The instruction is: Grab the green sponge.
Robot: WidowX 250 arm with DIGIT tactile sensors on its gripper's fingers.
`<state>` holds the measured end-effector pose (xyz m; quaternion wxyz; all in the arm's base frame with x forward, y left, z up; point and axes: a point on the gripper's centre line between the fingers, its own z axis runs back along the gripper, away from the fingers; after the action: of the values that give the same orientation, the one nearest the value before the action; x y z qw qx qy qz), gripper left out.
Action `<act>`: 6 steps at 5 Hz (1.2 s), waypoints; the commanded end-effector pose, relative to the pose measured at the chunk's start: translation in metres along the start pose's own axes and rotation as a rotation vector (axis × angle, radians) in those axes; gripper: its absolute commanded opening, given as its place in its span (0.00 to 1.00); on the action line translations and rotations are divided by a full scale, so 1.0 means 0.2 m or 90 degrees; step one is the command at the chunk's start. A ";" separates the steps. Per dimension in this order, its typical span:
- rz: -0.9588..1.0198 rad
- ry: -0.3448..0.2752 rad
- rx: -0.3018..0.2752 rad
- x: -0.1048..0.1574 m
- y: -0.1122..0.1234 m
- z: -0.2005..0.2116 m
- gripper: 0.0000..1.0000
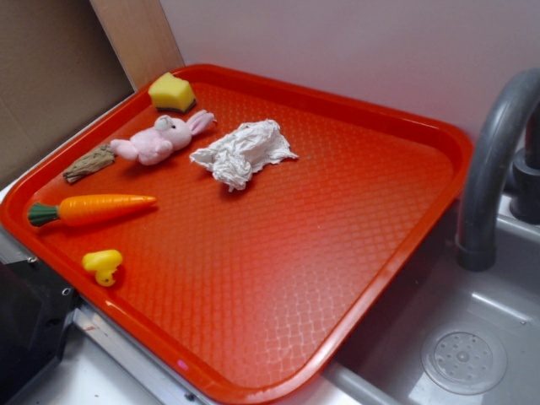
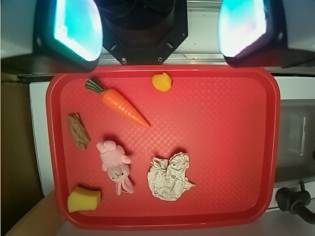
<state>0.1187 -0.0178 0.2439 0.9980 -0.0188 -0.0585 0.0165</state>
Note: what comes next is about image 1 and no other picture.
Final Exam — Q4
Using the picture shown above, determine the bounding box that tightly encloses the brown wood piece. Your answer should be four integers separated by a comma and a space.
62, 144, 116, 184

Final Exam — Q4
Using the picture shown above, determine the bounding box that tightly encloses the crumpled white paper towel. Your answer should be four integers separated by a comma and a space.
190, 119, 299, 192

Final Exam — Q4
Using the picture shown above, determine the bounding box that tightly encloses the yellow green sponge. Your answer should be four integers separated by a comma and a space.
148, 73, 197, 114

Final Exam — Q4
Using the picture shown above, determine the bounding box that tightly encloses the yellow rubber duck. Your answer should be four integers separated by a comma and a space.
82, 250, 123, 287

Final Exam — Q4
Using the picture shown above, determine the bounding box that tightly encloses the red plastic tray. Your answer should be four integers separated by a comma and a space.
1, 65, 473, 404

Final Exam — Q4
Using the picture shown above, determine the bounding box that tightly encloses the brown cardboard panel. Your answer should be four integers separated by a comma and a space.
1, 1, 132, 186

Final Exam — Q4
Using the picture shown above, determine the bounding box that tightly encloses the grey toy faucet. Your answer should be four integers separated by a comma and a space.
456, 67, 539, 272

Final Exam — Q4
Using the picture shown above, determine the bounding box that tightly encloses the orange toy carrot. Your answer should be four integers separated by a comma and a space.
27, 194, 157, 227

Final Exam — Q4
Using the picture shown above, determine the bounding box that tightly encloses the grey toy sink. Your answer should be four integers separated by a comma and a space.
323, 197, 539, 404

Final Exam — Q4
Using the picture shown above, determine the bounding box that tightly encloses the wooden board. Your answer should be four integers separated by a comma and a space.
90, 0, 185, 90

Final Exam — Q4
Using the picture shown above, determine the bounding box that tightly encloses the pink plush bunny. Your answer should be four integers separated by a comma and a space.
110, 110, 215, 165

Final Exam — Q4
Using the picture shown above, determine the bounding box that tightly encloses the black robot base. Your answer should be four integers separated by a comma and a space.
1, 258, 78, 404

